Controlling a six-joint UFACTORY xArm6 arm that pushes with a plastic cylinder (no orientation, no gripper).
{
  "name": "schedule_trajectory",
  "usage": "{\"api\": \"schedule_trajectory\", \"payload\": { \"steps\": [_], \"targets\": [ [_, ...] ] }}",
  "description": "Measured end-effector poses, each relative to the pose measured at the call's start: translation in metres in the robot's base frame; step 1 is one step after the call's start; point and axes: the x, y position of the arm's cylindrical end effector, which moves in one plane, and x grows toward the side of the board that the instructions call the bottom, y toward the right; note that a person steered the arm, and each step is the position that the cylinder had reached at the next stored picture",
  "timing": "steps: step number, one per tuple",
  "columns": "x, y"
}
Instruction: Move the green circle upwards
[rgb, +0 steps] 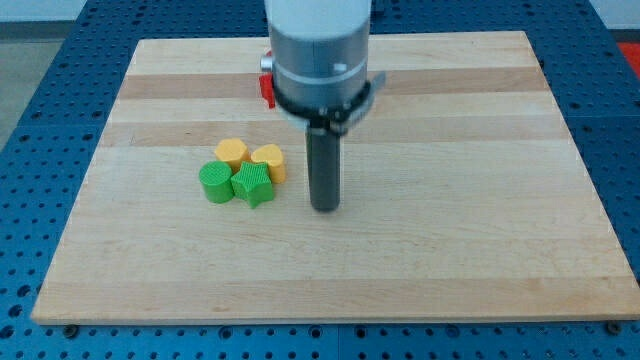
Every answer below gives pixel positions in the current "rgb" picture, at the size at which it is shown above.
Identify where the grey clamp tool mount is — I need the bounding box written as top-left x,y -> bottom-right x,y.
272,72 -> 386,136

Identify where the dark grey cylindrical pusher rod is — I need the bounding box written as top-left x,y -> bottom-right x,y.
306,128 -> 341,212

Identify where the green cylinder block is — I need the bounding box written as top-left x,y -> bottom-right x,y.
198,161 -> 234,204

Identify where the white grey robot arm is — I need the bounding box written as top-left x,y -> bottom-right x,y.
261,0 -> 385,212

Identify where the red block behind arm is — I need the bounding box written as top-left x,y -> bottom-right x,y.
259,50 -> 276,109

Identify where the yellow heart block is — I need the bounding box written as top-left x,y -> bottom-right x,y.
251,144 -> 287,184

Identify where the green star block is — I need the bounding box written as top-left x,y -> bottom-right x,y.
231,162 -> 275,208

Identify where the yellow hexagon block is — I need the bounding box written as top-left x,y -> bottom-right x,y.
214,138 -> 251,173

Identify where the wooden board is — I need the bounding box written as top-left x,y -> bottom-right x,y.
32,31 -> 639,325

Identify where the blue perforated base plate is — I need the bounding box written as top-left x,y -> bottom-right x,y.
1,0 -> 639,359

